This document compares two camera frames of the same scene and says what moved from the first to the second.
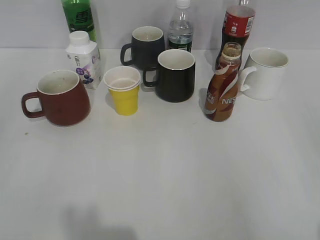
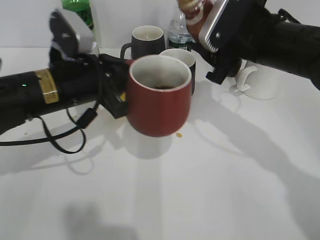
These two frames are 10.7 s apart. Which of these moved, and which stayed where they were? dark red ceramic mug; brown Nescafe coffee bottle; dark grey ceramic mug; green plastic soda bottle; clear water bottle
Moved: dark red ceramic mug; brown Nescafe coffee bottle
Stayed: clear water bottle; green plastic soda bottle; dark grey ceramic mug
